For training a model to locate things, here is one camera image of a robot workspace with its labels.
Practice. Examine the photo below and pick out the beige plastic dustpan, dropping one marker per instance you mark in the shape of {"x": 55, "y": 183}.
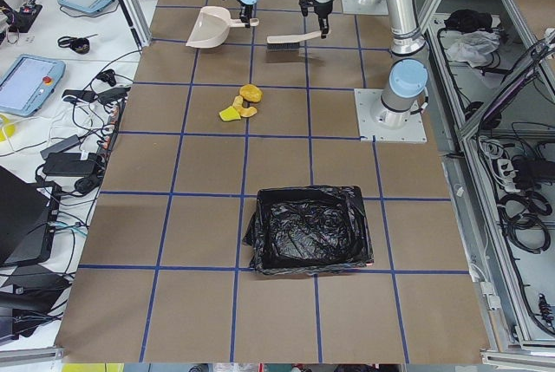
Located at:
{"x": 212, "y": 27}

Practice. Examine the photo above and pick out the white hand brush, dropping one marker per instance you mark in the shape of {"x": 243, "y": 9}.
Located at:
{"x": 293, "y": 42}

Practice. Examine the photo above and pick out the yellow sponge piece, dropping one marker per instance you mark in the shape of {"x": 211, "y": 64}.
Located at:
{"x": 229, "y": 114}

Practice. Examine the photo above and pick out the brown bread roll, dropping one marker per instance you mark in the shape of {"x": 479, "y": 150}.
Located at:
{"x": 251, "y": 93}

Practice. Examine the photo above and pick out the black lined trash bin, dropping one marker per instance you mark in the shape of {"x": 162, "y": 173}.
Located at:
{"x": 309, "y": 229}

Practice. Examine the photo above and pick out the black cloth bundle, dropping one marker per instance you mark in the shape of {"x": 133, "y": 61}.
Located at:
{"x": 467, "y": 21}

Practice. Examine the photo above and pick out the white crumpled cloth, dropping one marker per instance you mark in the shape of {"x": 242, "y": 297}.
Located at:
{"x": 474, "y": 48}

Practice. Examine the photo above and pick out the black round tape roll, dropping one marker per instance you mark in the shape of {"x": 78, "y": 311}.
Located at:
{"x": 79, "y": 45}

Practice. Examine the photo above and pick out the power strip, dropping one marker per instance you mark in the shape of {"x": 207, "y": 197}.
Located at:
{"x": 110, "y": 130}

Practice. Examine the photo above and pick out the blue teach pendant near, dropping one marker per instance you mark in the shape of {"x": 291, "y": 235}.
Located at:
{"x": 28, "y": 83}

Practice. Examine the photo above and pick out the black power adapter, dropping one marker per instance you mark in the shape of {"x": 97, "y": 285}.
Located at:
{"x": 71, "y": 164}

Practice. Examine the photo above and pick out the black laptop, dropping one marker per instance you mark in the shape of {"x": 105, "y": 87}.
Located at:
{"x": 28, "y": 212}

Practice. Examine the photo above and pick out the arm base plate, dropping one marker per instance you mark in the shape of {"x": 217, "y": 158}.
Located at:
{"x": 378, "y": 123}
{"x": 365, "y": 7}

